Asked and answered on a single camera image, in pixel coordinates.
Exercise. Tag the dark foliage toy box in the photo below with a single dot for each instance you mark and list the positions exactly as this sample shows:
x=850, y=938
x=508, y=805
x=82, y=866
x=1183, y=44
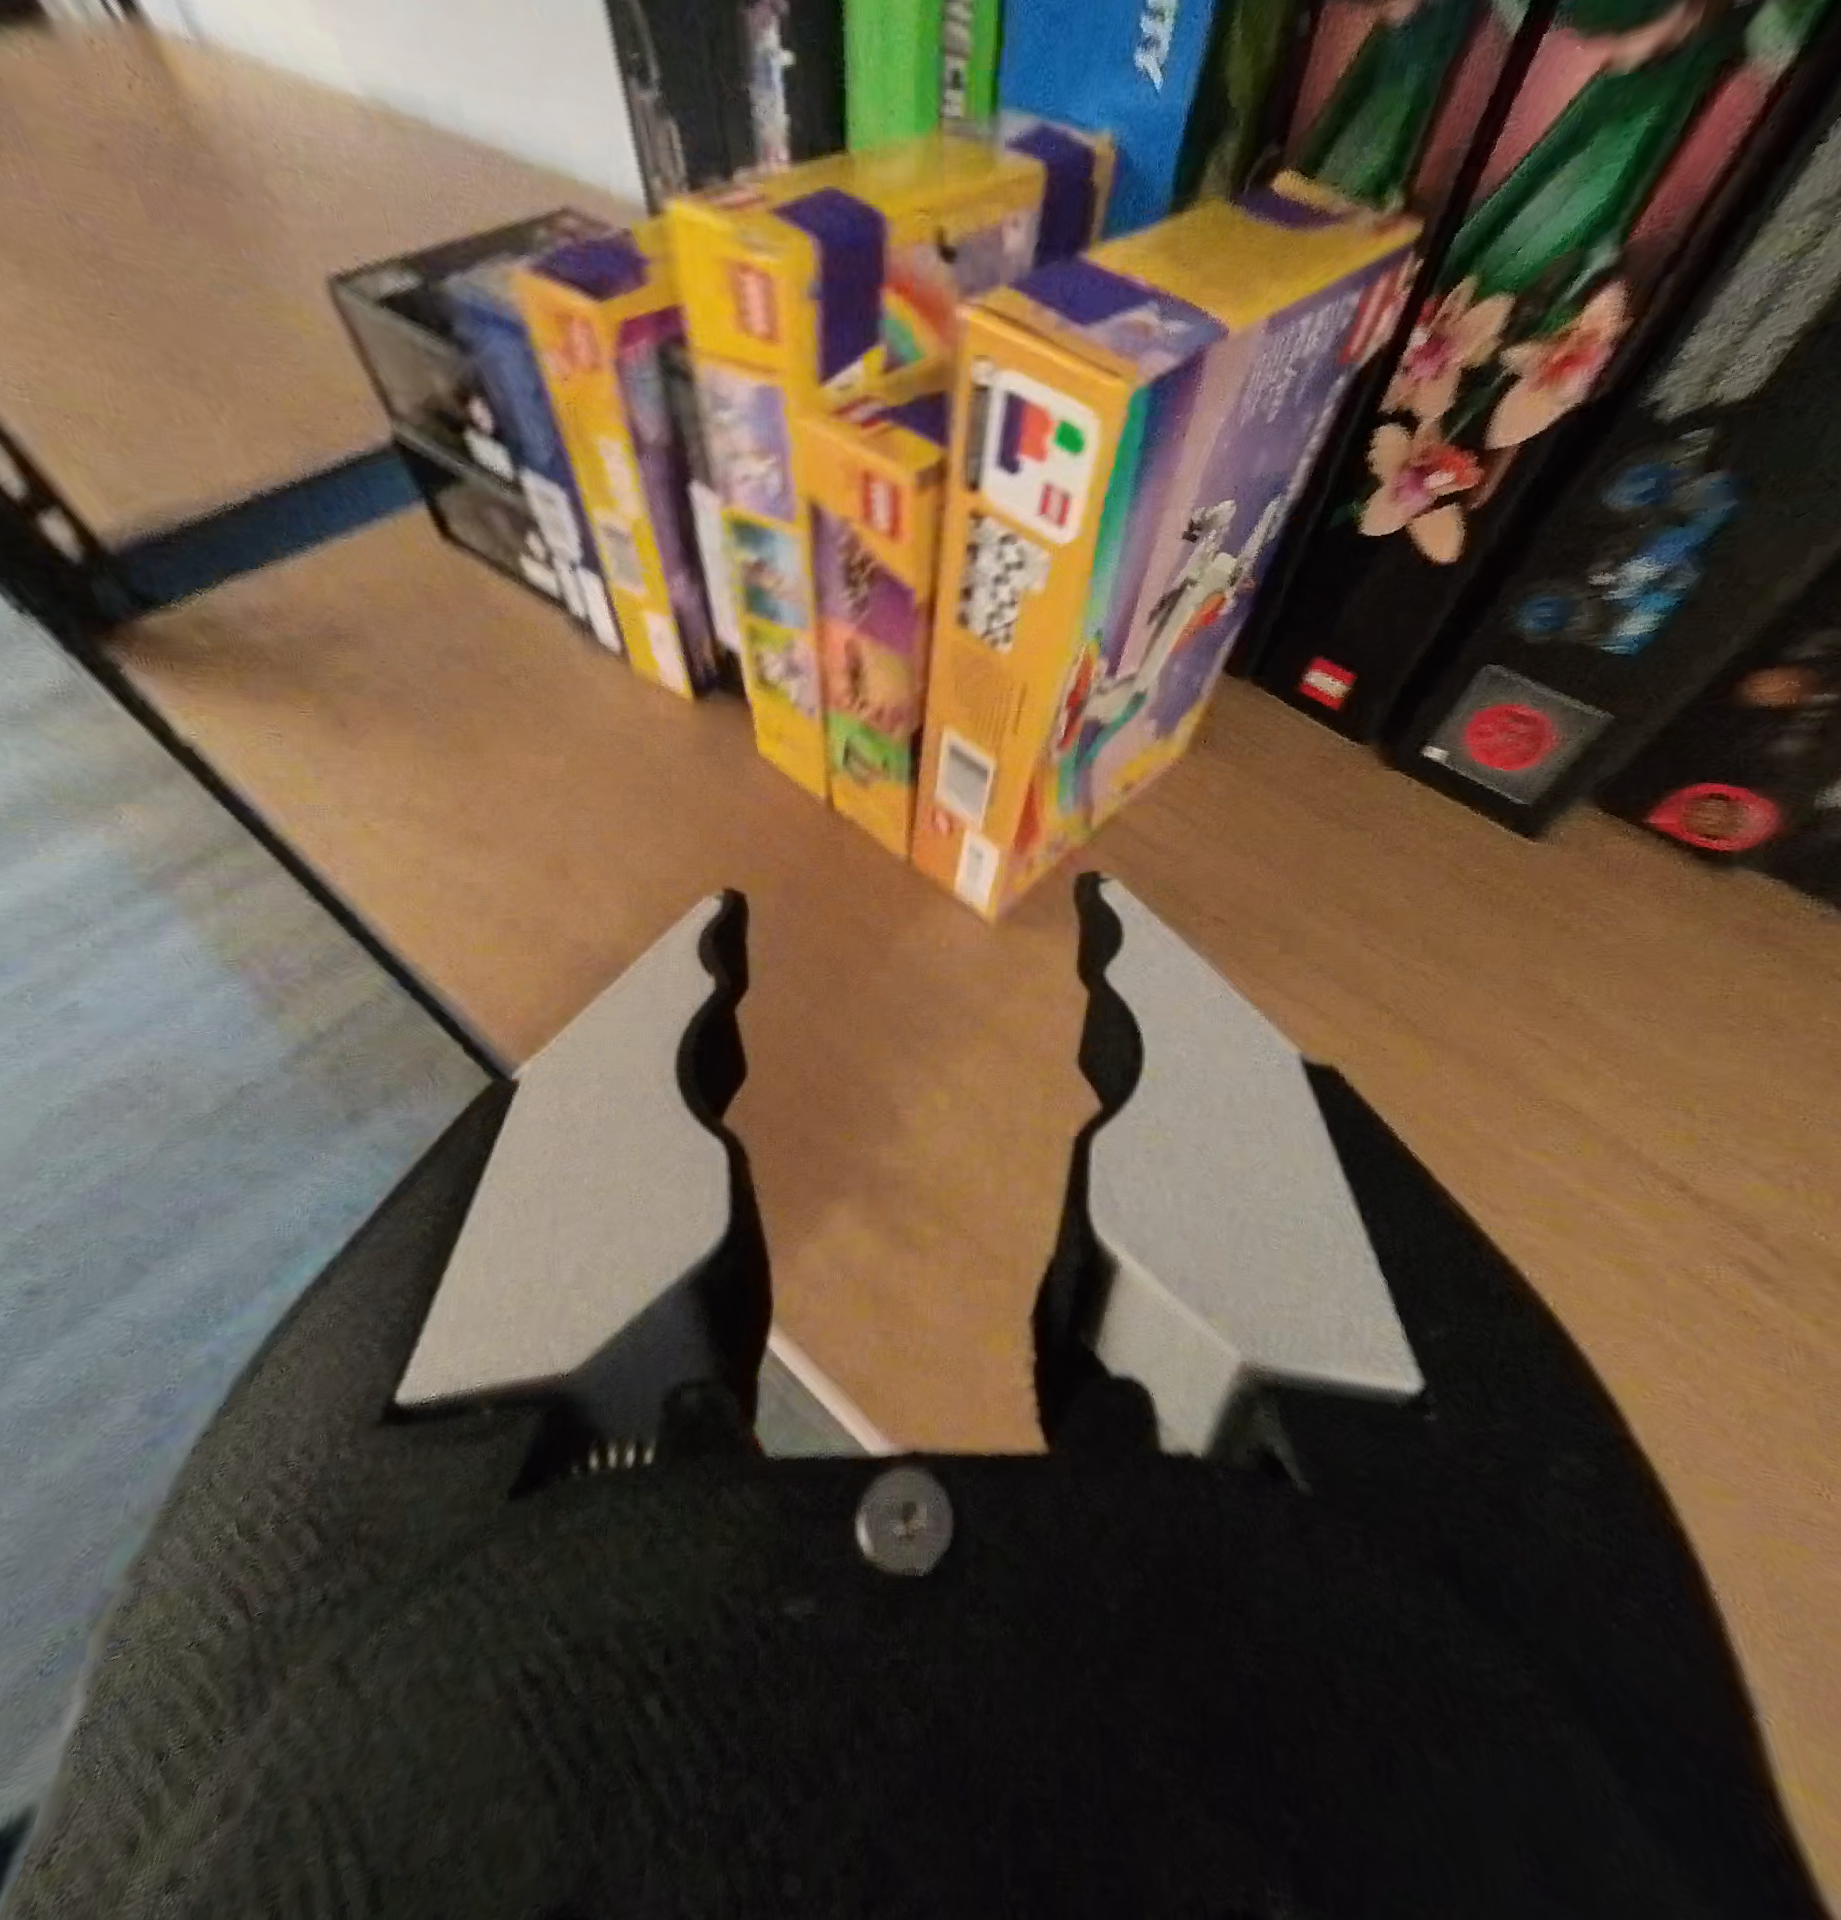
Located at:
x=1256, y=92

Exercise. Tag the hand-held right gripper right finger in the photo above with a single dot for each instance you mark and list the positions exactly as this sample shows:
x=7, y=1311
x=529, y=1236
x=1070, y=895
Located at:
x=1237, y=1217

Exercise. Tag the black toy box red print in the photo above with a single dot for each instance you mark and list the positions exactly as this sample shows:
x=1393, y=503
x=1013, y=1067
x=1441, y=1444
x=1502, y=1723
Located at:
x=1778, y=796

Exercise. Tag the purple toy box yellow lid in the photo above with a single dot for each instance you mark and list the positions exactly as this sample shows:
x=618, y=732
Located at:
x=605, y=452

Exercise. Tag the blue toy box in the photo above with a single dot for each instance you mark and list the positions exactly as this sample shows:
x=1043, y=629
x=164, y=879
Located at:
x=1118, y=78

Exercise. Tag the blue rack beam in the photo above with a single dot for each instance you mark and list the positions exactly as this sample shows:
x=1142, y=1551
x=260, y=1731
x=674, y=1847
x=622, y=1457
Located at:
x=260, y=524

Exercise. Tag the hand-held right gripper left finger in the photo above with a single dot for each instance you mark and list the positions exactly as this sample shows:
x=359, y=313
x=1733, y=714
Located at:
x=577, y=1233

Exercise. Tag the black toy box red wheel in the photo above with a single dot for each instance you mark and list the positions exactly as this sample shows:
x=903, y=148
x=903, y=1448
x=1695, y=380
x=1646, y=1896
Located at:
x=1669, y=570

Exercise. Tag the green toy box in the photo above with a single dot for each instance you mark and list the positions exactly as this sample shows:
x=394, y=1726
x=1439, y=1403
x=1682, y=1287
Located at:
x=922, y=61

